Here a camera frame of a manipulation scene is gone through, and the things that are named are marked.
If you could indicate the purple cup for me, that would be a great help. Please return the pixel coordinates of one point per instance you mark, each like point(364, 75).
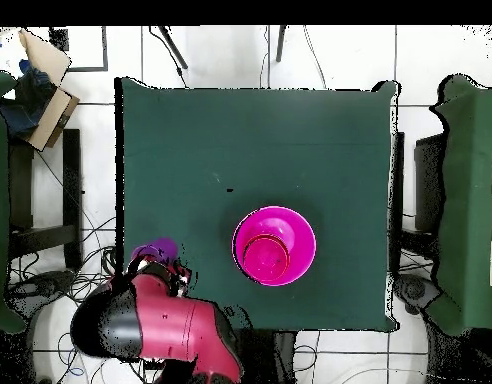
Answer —
point(158, 248)

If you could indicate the small crimson bowl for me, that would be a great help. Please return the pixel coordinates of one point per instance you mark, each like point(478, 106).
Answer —
point(266, 260)

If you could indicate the small red-orange bowl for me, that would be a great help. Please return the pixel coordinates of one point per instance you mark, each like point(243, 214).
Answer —
point(265, 236)

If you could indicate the large pink bowl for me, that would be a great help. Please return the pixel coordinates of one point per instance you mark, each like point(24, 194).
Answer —
point(294, 224)

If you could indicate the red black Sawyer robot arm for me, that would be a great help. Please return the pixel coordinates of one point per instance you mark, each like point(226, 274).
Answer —
point(170, 324)

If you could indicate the grey base with black knob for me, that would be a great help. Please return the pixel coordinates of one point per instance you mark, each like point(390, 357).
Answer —
point(416, 290)
point(46, 286)

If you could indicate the dark green table cloth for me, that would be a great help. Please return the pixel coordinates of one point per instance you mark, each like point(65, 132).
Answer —
point(250, 132)

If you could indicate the cardboard box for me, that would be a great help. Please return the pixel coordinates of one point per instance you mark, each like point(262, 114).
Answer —
point(50, 116)

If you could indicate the dark blue cloth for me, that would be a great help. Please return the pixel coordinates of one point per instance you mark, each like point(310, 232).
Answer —
point(26, 104)

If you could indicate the black tripod leg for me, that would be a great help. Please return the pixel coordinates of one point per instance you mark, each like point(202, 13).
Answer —
point(280, 44)
point(174, 48)

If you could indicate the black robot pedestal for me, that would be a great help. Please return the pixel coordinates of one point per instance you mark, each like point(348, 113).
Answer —
point(270, 360)

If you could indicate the black rectangular frame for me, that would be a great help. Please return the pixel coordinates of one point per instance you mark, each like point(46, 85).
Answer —
point(105, 52)

